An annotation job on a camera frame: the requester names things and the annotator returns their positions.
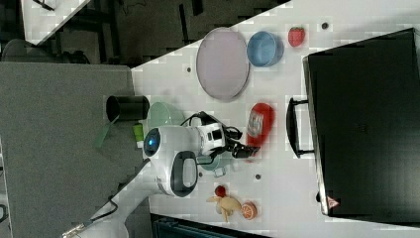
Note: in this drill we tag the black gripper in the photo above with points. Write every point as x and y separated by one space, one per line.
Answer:
234 146

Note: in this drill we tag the red plush ketchup bottle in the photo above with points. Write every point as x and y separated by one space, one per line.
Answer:
259 126

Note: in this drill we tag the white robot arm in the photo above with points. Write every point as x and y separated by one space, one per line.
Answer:
170 167

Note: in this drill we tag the pale pink round plate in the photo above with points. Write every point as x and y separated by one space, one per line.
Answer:
222 64

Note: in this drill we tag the small red toy fruit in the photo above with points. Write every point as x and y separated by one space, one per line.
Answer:
220 191

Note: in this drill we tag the orange slice toy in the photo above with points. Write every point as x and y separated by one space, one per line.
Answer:
249 210

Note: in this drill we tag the large green oval bowl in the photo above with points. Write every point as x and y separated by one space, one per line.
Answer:
162 114

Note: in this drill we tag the green white marker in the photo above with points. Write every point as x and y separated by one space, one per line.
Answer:
139 134

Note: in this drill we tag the blue bowl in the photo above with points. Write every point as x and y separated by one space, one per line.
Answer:
264 49

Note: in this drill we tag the red toy strawberry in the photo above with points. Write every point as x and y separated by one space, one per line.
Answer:
296 36

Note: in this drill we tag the green cup with handle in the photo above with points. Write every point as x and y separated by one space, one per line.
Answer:
217 166

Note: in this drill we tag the black oven with handle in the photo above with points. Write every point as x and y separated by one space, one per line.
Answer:
364 112

